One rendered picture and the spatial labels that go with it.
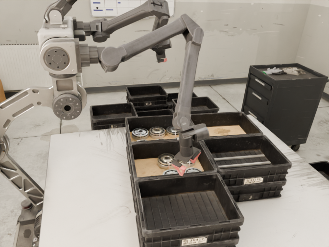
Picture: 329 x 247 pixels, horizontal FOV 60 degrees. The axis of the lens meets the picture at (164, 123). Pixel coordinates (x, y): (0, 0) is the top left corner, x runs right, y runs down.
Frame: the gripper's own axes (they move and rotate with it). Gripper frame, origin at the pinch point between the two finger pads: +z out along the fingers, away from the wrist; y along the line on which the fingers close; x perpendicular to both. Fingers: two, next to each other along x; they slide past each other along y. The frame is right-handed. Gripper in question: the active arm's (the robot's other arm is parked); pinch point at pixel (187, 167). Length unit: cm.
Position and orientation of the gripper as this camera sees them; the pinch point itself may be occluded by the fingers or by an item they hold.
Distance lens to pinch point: 132.7
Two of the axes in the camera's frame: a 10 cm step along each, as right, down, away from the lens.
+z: 0.8, 8.1, 5.8
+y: 6.1, -5.0, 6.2
